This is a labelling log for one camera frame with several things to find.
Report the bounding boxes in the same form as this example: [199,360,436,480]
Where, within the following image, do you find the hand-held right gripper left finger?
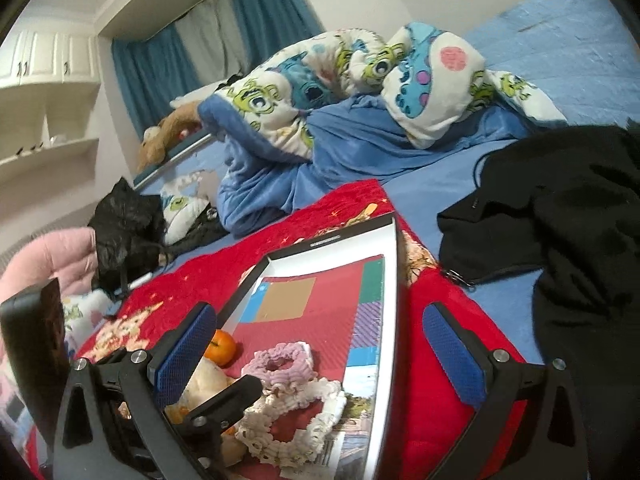
[52,301,218,480]

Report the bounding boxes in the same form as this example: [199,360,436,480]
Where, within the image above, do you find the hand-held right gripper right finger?
[422,301,588,480]

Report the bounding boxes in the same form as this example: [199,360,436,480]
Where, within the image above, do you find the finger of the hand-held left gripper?
[170,374,264,463]

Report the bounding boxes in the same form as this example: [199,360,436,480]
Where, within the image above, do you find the white plush toy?
[177,360,247,467]

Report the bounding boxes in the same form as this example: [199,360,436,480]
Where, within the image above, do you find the orange tangerine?
[202,329,238,367]

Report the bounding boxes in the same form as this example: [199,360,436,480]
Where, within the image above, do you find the pink scrunchie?
[241,341,315,396]

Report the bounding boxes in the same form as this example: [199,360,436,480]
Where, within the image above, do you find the cream crochet scrunchie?
[235,379,348,466]

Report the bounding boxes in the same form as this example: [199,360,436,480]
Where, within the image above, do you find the shallow black gift box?
[200,212,408,480]

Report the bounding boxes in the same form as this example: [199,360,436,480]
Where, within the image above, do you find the large monster print pillow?
[60,290,116,351]

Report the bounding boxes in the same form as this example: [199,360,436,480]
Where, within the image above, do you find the pink quilt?
[0,226,98,306]

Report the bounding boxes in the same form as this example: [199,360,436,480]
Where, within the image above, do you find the dark garment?
[170,207,231,256]

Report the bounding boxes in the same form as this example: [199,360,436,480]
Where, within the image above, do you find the black plastic bag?
[87,176,168,291]

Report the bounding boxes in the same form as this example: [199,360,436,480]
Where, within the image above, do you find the small monster print pillow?
[162,170,221,246]

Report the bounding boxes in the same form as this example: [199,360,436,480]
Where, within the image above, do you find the red printed blanket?
[75,179,541,480]

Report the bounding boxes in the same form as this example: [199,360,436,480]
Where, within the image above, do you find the blue bed headboard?
[132,130,231,197]

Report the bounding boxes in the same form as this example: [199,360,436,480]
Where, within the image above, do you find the black clothing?
[437,125,640,480]

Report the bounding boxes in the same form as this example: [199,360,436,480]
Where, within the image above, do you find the brown teddy bear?
[136,101,203,173]

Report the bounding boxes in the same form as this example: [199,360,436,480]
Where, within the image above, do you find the blue monster print blanket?
[197,22,568,238]

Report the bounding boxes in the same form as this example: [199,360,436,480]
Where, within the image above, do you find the white pillow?
[169,80,226,109]

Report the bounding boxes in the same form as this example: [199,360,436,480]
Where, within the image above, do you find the blue curtain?
[111,25,201,143]
[230,0,326,51]

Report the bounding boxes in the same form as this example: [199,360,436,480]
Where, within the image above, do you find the grey curtain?
[172,0,251,86]

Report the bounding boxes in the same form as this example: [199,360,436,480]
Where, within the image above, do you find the blue bed sheet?
[380,0,640,366]

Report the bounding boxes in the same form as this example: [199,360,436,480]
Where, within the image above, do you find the white wall shelf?
[0,77,103,186]

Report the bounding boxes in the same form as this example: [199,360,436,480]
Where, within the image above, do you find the white wall cabinet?
[0,30,101,88]

